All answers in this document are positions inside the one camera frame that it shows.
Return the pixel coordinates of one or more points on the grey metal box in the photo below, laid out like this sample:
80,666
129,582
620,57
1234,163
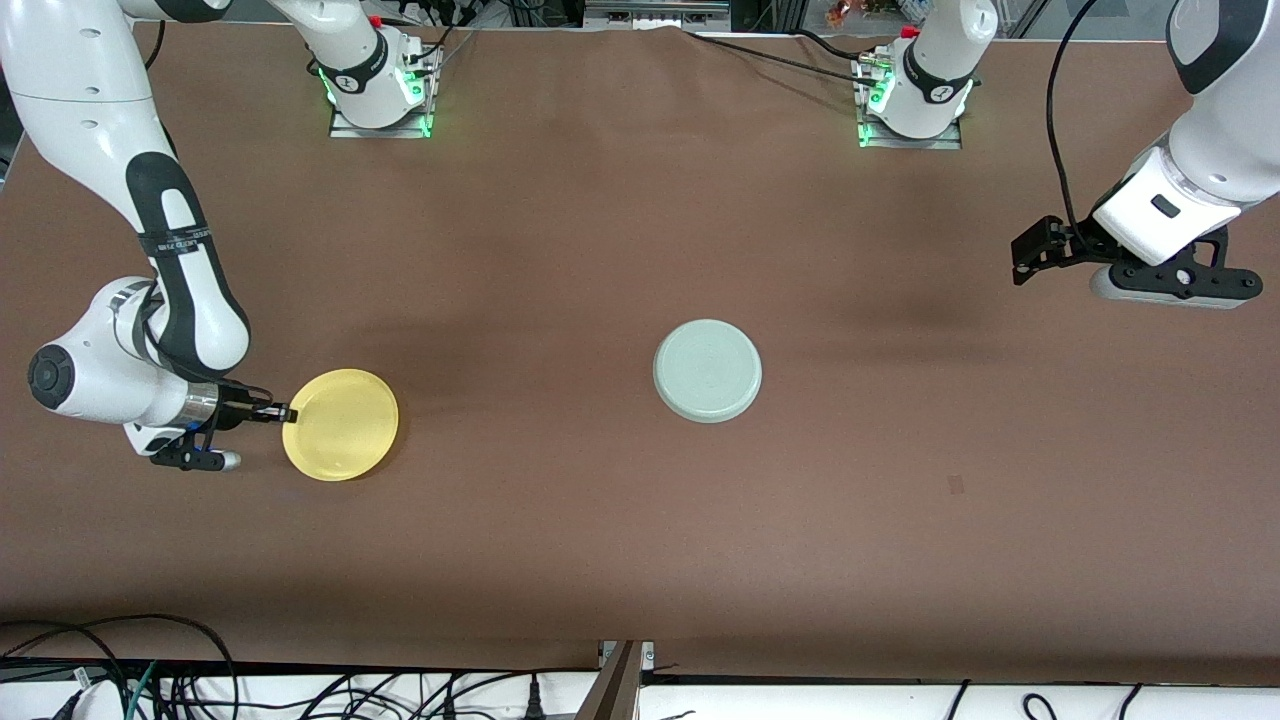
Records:
655,15

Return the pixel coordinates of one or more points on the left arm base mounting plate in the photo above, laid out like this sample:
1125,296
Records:
910,143

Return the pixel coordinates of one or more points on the aluminium profile beam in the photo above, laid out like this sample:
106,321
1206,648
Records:
615,685

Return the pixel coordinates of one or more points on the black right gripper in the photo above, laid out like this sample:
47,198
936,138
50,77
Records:
236,410

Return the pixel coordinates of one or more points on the black power plug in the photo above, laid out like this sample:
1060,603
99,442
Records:
534,700

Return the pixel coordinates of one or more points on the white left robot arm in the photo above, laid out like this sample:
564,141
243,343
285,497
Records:
1215,150

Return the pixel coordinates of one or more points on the white power adapter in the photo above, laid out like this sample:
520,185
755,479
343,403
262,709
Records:
95,700

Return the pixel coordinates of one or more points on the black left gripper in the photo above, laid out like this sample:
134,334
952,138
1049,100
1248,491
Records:
1078,243

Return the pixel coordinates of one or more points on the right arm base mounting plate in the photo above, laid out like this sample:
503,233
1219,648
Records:
380,132

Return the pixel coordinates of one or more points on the brown table cover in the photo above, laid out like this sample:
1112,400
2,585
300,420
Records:
640,560

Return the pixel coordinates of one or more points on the yellow plastic plate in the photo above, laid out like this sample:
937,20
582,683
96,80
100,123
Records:
345,425

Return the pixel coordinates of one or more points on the pale green plastic plate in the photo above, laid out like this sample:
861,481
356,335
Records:
707,370

